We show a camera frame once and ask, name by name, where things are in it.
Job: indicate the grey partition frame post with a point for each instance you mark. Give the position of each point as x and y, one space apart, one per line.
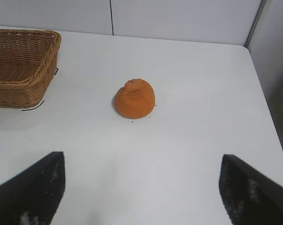
255 23

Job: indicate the brown woven wicker basket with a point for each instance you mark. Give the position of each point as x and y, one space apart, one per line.
19 68

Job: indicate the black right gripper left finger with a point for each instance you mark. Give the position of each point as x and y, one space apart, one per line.
33 194

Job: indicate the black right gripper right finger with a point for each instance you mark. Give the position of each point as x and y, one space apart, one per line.
251 197

